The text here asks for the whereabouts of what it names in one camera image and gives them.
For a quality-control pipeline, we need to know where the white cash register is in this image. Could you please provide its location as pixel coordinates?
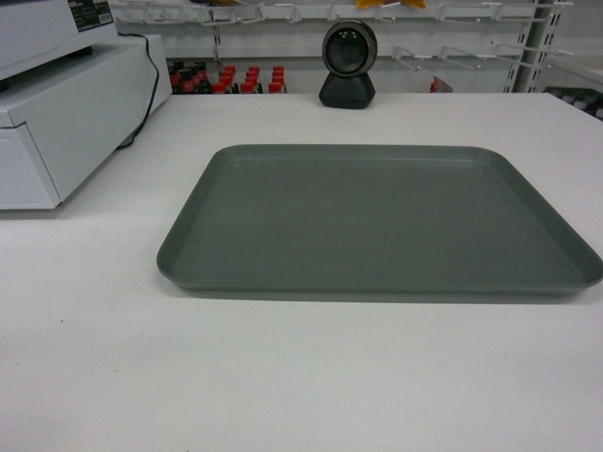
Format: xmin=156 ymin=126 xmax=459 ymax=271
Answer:
xmin=1 ymin=1 xmax=171 ymax=210

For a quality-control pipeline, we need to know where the white checkout table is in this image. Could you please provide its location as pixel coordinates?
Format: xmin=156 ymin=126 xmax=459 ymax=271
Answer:
xmin=1 ymin=94 xmax=602 ymax=451

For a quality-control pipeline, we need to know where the grey rectangular serving tray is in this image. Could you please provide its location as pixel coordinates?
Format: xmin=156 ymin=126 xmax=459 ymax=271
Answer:
xmin=156 ymin=144 xmax=602 ymax=300

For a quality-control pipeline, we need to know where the black barcode scanner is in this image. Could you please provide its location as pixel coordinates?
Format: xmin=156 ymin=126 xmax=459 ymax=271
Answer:
xmin=318 ymin=19 xmax=378 ymax=109

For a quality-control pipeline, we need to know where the black power cable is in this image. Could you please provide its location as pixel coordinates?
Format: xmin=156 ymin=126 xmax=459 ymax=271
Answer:
xmin=114 ymin=31 xmax=160 ymax=151

